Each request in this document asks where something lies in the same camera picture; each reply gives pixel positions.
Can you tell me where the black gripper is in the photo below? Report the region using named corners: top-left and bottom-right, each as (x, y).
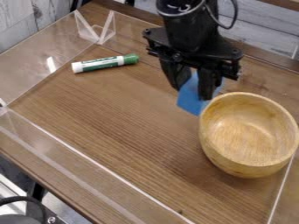
top-left (143, 27), bottom-right (243, 101)

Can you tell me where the brown wooden bowl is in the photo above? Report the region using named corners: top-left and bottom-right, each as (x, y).
top-left (199, 92), bottom-right (299, 179)

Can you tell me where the blue rectangular block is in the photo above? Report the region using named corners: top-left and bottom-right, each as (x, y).
top-left (176, 72), bottom-right (211, 116)

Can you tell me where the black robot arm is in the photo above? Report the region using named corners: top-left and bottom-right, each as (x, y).
top-left (143, 0), bottom-right (243, 100)

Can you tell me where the black cable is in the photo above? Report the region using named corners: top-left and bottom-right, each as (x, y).
top-left (0, 195), bottom-right (48, 224)

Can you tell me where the green and white marker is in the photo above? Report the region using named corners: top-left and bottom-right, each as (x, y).
top-left (71, 53), bottom-right (139, 74)

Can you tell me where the black table leg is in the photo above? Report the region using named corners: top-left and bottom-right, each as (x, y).
top-left (30, 183), bottom-right (46, 201)

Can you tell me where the clear acrylic tray wall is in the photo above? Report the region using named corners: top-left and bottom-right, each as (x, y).
top-left (0, 5), bottom-right (299, 224)

